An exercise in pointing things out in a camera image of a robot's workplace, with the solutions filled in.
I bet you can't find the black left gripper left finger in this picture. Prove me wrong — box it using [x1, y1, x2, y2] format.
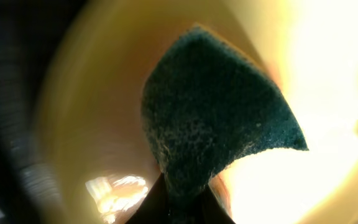
[126, 174, 169, 224]

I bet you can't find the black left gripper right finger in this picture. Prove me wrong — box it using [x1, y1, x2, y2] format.
[200, 187, 235, 224]

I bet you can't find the yellow plate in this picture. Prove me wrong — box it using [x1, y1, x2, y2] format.
[37, 1, 358, 223]

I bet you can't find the green yellow sponge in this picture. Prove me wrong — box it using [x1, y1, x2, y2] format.
[141, 27, 308, 205]

